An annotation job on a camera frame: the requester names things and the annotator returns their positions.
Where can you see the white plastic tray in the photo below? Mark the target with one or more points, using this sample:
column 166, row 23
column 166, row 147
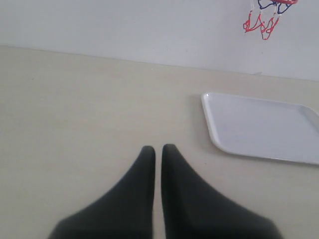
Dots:
column 262, row 128

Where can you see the red blue basketball net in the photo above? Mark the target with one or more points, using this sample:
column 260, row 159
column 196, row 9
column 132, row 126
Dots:
column 265, row 15

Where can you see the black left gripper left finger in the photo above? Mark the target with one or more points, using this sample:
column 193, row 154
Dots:
column 124, row 212

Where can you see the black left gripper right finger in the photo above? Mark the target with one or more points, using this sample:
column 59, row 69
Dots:
column 193, row 209

